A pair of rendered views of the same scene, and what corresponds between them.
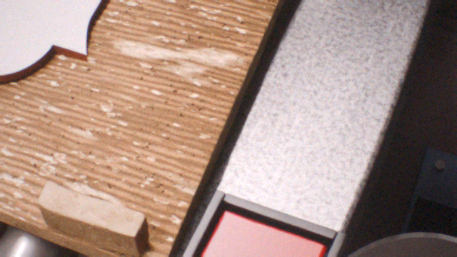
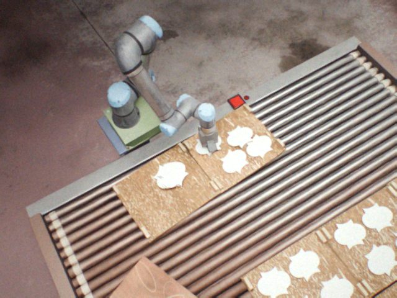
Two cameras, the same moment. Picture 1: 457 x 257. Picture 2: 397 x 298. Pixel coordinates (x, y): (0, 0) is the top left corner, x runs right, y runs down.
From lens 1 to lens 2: 2.12 m
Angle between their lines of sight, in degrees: 61
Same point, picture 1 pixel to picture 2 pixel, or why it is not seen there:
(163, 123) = (235, 115)
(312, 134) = (221, 112)
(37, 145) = (248, 120)
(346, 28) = not seen: hidden behind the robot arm
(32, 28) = (242, 131)
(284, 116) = (223, 114)
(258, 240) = (234, 103)
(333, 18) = not seen: hidden behind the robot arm
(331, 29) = not seen: hidden behind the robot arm
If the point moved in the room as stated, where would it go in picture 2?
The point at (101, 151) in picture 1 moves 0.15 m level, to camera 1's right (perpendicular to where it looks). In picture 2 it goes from (242, 116) to (218, 104)
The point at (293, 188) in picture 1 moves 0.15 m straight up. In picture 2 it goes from (227, 108) to (227, 91)
